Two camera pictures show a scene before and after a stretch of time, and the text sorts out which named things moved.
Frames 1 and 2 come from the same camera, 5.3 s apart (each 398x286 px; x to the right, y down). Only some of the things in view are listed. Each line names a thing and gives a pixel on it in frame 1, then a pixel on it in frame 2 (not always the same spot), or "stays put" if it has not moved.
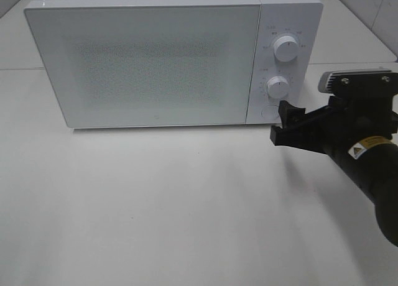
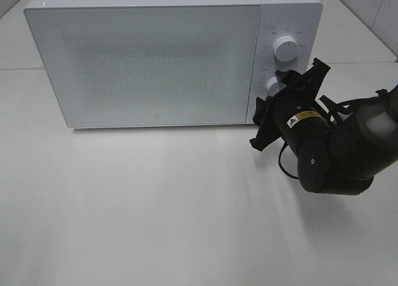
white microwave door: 123,66 stays put
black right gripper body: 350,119 -> 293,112
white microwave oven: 135,57 stays put
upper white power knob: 286,49 stays put
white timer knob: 278,87 stays put
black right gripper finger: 294,138 -> 265,115
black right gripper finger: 288,113 -> 293,79
